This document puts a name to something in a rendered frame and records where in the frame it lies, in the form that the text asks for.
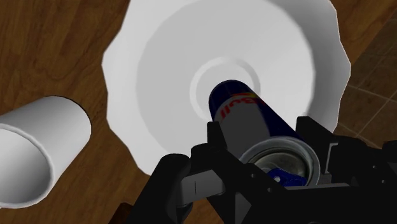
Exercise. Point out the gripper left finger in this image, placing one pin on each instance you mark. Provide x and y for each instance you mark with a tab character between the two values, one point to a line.
173	183

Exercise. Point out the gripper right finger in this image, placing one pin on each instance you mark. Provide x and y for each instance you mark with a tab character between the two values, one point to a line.
356	161

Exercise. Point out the blue and silver drink can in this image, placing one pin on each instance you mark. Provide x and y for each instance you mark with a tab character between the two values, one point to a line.
248	121

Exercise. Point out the white scalloped bowl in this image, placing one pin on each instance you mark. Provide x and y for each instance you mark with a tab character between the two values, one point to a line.
173	77

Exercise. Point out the white cup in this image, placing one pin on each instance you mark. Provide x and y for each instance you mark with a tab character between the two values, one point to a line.
40	136

